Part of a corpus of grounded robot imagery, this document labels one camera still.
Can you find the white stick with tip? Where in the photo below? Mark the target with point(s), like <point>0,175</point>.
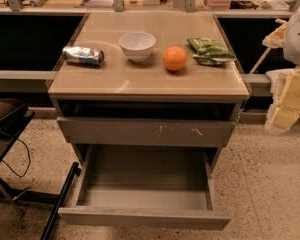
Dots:
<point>260,60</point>

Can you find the orange fruit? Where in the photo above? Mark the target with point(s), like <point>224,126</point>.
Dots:
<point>174,58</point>

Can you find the green jalapeno chip bag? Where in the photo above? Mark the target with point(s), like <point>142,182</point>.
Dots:
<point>210,52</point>

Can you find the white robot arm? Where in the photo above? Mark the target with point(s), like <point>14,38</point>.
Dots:
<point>291,48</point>

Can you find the dark cart at left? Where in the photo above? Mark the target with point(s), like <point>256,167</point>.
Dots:
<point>14,118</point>

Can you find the white bowl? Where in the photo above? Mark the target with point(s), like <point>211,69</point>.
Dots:
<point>137,46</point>

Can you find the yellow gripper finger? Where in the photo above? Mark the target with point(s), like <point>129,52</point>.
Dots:
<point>284,112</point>
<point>276,38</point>

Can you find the crushed silver soda can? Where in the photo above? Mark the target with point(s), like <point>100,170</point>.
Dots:
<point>83,55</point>

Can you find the open middle drawer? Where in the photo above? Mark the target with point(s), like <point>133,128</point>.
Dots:
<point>145,186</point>

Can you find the closed upper drawer front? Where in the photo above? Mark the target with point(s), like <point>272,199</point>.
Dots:
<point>149,132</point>

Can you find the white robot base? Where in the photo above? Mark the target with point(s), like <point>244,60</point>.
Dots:
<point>277,79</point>

